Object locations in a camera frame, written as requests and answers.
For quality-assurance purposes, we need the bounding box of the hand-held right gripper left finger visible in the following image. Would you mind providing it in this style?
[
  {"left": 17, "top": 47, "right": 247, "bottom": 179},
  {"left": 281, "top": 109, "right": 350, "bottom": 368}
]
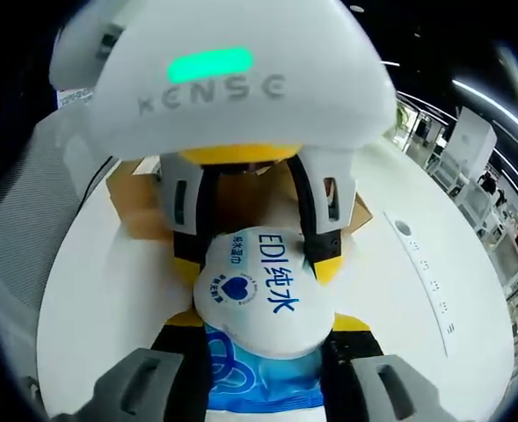
[{"left": 49, "top": 307, "right": 210, "bottom": 422}]

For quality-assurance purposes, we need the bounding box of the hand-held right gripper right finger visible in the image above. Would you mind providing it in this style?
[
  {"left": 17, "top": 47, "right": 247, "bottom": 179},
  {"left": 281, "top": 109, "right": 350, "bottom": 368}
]
[{"left": 318, "top": 312, "right": 469, "bottom": 422}]

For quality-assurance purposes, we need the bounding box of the brown cardboard shoe box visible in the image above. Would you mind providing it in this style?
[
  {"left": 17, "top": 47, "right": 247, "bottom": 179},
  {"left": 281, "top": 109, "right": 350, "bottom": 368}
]
[{"left": 106, "top": 157, "right": 374, "bottom": 241}]

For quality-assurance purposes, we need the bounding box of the white blue wet wipes pack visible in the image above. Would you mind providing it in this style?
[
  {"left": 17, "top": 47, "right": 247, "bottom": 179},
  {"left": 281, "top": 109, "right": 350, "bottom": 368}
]
[{"left": 192, "top": 225, "right": 335, "bottom": 422}]

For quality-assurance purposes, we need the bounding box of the grey mesh office chair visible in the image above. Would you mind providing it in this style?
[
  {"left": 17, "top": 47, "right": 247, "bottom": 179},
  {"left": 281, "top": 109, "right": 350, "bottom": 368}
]
[{"left": 0, "top": 118, "right": 110, "bottom": 397}]

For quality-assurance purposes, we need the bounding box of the ceiling light strip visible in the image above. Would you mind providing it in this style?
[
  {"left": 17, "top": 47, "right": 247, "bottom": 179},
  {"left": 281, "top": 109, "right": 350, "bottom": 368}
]
[{"left": 454, "top": 78, "right": 518, "bottom": 142}]

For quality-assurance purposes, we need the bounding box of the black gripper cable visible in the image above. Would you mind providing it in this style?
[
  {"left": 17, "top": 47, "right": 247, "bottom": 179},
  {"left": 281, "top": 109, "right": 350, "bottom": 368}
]
[{"left": 80, "top": 156, "right": 114, "bottom": 207}]

